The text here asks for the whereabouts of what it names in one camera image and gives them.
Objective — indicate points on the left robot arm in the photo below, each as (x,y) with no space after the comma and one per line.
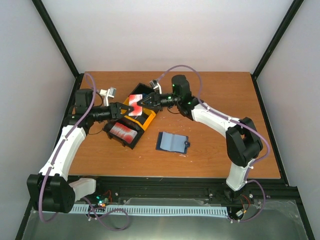
(67,150)

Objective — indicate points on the left black frame post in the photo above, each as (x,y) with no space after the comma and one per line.
(47,20)

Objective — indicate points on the left controller board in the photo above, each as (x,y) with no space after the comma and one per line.
(104,199)

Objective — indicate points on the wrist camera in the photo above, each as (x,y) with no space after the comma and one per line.
(107,94)
(156,86)

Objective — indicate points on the light blue cable duct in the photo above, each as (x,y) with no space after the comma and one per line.
(163,211)

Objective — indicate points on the blue leather card holder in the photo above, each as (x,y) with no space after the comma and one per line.
(174,143)

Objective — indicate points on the yellow middle bin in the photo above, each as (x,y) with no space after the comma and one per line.
(142,121)

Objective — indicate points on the red white card stack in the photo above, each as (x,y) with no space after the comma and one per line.
(123,132)

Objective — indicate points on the black bin with blue cards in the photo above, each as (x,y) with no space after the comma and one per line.
(142,89)

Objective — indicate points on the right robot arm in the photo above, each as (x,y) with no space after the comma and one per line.
(243,143)

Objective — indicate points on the red white credit card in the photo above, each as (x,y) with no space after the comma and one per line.
(133,100)

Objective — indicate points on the black frame post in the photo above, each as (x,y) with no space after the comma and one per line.
(47,20)
(283,26)

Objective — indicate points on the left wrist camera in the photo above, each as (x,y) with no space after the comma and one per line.
(107,94)

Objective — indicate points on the right black frame post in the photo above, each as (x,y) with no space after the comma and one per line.
(283,26)

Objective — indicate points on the black bin with red cards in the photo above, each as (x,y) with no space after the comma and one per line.
(129,124)

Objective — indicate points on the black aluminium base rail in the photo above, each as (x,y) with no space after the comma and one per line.
(209,190)

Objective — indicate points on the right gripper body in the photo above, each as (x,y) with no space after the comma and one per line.
(158,101)

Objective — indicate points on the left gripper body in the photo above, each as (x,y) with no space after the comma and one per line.
(112,106)

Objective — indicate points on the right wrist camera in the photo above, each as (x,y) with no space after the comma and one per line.
(156,86)

